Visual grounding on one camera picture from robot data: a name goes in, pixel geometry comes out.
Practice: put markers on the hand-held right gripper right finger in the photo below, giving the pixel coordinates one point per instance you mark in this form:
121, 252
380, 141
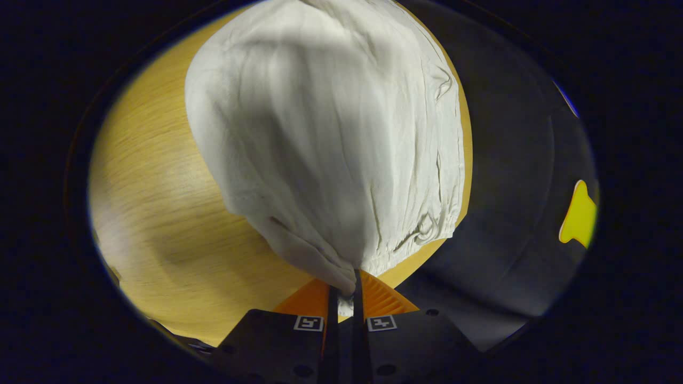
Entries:
358, 330

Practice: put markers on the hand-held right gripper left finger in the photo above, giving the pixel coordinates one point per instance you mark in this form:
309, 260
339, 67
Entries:
332, 330

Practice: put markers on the white jeans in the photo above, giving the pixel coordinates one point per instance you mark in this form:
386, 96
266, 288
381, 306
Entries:
320, 133

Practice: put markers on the black backdrop cloth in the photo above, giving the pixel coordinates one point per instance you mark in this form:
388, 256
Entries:
507, 186

